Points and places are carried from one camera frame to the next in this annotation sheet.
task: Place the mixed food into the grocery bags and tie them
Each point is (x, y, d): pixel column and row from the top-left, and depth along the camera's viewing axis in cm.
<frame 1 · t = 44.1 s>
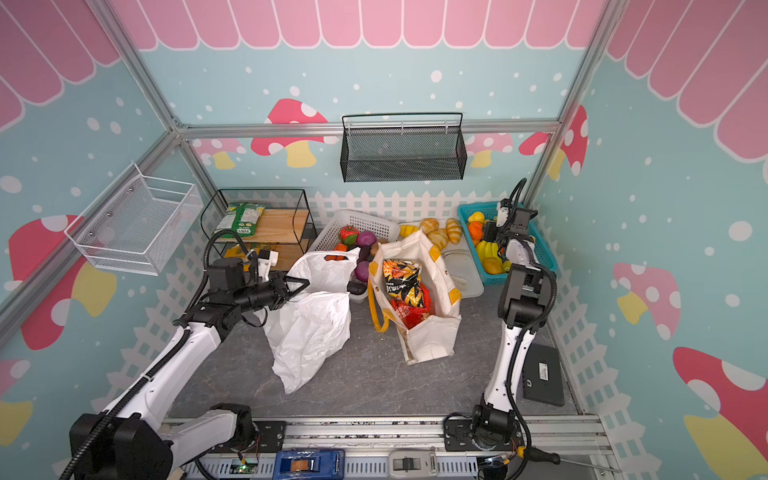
left hand: (308, 288, 77), fingers closed
right hand: (490, 224, 107), fingers open
white plastic grocery bag: (309, 330, 79), point 15 cm above the table
white canvas tote bag: (437, 336, 80), point 12 cm above the table
yellow black chips bag: (403, 281, 88), point 16 cm above the table
red chips bag: (410, 315, 89), point 8 cm above the table
white plastic vegetable basket: (328, 230, 110), point 9 cm above the table
white plastic tray: (462, 268, 109), on the table
red tomato: (349, 234, 111), point 8 cm above the table
purple onion: (366, 239, 111), point 6 cm above the table
magenta round vegetable: (365, 267, 86), point 20 cm above the table
yellow corn bread: (407, 230, 118), point 3 cm above the table
round bread roll: (429, 225, 119), point 4 cm above the table
large croissant: (439, 237, 113), point 5 cm above the table
right croissant: (454, 230, 118), point 3 cm above the table
orange fruit upper: (475, 229, 110), point 10 cm above the table
yellow lemon: (476, 217, 114), point 9 cm above the table
yellow banana bunch: (485, 249, 111), point 4 cm above the table
black flat box: (543, 379, 83), point 2 cm above the table

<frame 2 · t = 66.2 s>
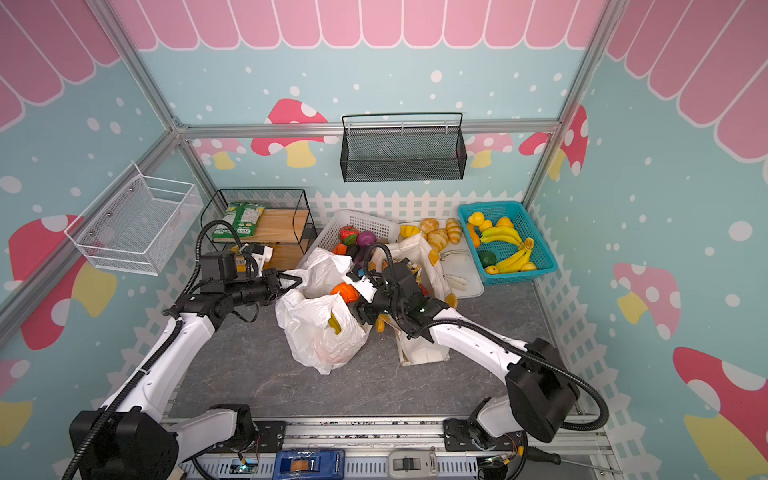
left hand: (300, 286, 76), fingers closed
right hand: (344, 296, 76), fingers open
white plastic grocery bag: (321, 328, 68), point 25 cm above the table
yellow banana bunch: (501, 233, 114), point 5 cm above the table
green avocado fruit: (487, 258, 106), point 6 cm above the table
yellow banana bunch 2: (520, 261, 108), point 4 cm above the table
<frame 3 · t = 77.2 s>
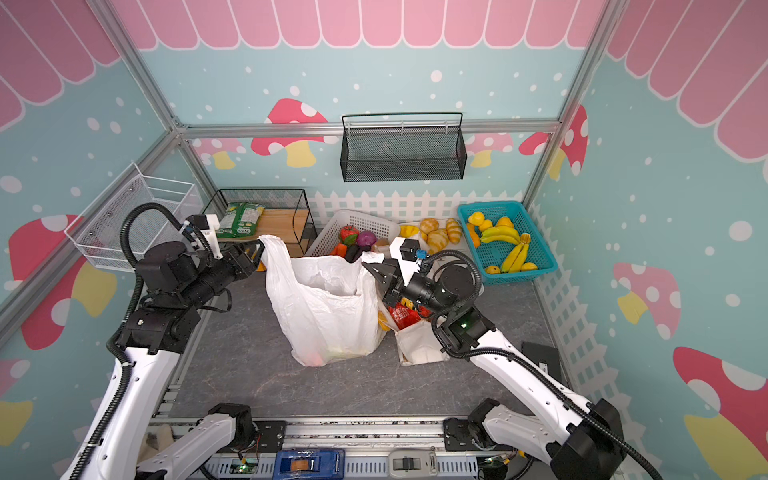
left hand: (262, 250, 66), fingers open
right hand: (363, 262, 60), fingers closed
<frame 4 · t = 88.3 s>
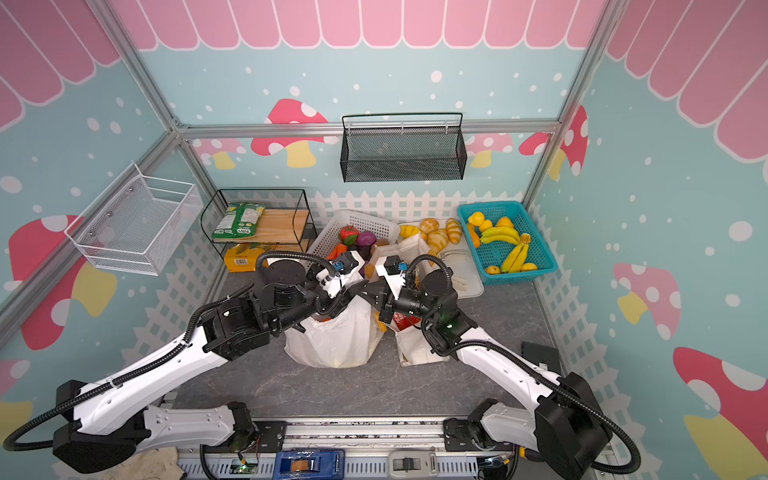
left hand: (355, 276, 63), fingers open
right hand: (355, 290, 67), fingers closed
white plastic grocery bag: (344, 341, 76), point 16 cm above the table
yellow snack pack: (245, 261, 104), point 7 cm above the table
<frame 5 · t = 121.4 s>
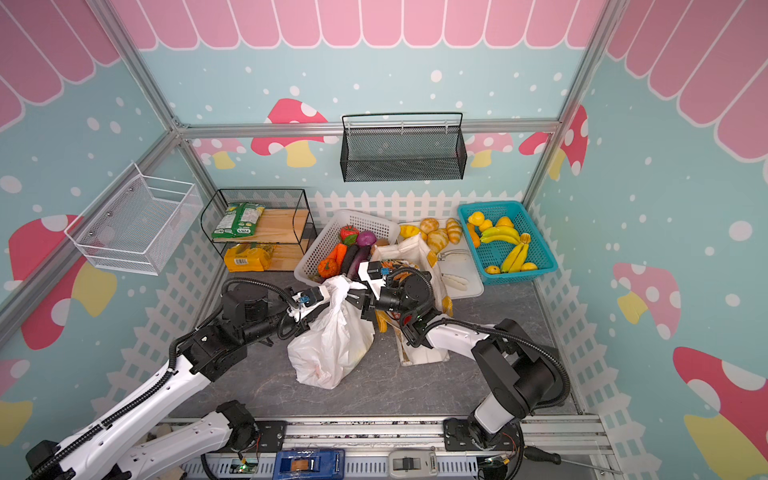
left hand: (325, 300, 71), fingers open
right hand: (335, 291, 69), fingers closed
white plastic grocery bag: (337, 339, 70), point 22 cm above the table
orange pumpkin: (328, 267, 102), point 7 cm above the table
